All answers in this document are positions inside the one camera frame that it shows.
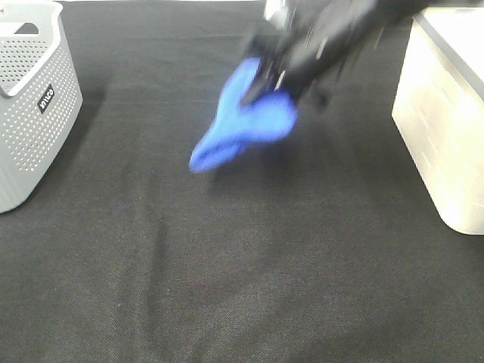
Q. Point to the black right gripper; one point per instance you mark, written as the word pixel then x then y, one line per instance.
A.
pixel 294 58

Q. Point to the blue microfibre towel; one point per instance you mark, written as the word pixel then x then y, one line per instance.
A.
pixel 236 127

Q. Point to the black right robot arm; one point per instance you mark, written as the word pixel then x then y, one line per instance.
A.
pixel 375 15

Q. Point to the white plastic basket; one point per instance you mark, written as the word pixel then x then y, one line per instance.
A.
pixel 438 111

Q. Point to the black table cloth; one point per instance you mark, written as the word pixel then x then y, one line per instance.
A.
pixel 325 247

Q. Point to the grey perforated plastic basket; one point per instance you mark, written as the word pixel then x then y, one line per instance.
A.
pixel 40 96

